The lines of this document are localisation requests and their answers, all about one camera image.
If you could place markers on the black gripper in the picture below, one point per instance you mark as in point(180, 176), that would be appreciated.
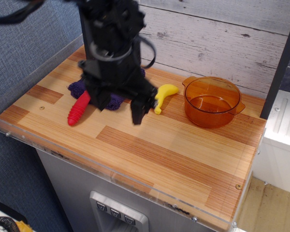
point(120, 74)

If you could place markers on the yellow toy banana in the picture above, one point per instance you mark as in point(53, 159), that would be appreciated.
point(163, 92)

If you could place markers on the orange transparent plastic bowl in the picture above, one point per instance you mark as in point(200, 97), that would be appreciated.
point(211, 102)

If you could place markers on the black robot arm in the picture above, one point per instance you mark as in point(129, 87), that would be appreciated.
point(112, 45)

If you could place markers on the purple folded cloth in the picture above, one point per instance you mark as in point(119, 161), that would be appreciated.
point(78, 88)

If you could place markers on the grey cabinet with button panel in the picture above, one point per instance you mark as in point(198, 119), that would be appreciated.
point(93, 203)

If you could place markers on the white ribbed appliance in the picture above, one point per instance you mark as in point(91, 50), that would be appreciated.
point(277, 128)

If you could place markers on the red handled metal spoon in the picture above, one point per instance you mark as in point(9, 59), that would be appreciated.
point(78, 108)

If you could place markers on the dark left vertical post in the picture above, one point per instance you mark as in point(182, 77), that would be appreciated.
point(89, 11)

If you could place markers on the dark vertical post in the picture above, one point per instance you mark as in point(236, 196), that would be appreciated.
point(277, 80)
point(89, 11)

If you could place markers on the dark right vertical post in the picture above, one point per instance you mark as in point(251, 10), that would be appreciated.
point(277, 80)

